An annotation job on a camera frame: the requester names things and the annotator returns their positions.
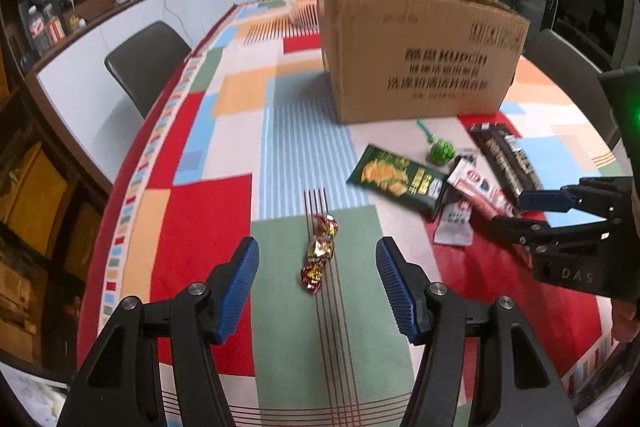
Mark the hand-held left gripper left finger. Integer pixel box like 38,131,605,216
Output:
56,237,260,427

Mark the white basket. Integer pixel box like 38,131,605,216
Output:
282,0,321,30

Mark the person's right hand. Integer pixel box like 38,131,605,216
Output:
611,298,640,344

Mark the white cable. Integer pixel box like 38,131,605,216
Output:
159,0,202,48

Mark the glass front cabinet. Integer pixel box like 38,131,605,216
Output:
0,52,113,385

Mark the string of gold red candies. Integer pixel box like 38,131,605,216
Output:
298,214,341,296

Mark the dark green chip packet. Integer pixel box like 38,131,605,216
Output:
346,144,449,216

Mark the dark grey chair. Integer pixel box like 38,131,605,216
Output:
103,20,193,121
521,29,620,145

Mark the clear water bottle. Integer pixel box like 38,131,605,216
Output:
27,5,53,56

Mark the white grey snack packet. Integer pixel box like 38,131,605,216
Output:
432,193,475,248

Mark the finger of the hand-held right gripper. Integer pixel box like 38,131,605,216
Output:
517,177,629,214
488,215,614,259

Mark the white counter with dark top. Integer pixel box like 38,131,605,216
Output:
24,0,305,195

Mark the long pink white packet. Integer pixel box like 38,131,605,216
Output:
446,156,532,269

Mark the black seaweed packet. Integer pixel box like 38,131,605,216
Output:
470,122,544,204

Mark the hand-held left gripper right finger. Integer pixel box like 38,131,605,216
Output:
376,237,581,427

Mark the green wrapped lollipop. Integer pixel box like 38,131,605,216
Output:
415,119,457,166

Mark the brown cardboard box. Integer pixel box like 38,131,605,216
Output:
313,0,531,126

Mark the red label bottle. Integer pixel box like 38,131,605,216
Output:
44,3,67,44

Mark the colourful patchwork tablecloth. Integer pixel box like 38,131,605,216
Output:
75,0,632,427

